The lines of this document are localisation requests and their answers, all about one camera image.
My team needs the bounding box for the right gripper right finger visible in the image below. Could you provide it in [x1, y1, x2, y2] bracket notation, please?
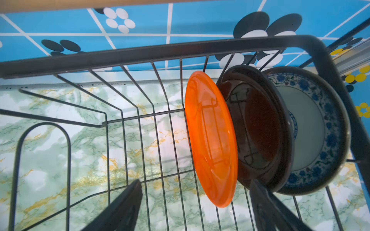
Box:
[250, 180, 311, 231]

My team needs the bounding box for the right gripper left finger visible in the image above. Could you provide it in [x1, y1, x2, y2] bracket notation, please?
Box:
[83, 180, 143, 231]

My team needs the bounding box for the black plate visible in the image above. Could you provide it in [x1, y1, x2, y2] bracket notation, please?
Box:
[216, 65, 294, 192]

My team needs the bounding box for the orange plate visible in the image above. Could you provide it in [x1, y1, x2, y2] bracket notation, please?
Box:
[185, 71, 238, 208]

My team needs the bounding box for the black wire dish rack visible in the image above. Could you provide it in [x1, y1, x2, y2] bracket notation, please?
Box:
[0, 17, 370, 231]

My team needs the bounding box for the left wooden rack handle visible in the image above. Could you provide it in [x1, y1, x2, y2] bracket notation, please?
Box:
[1, 0, 193, 13]

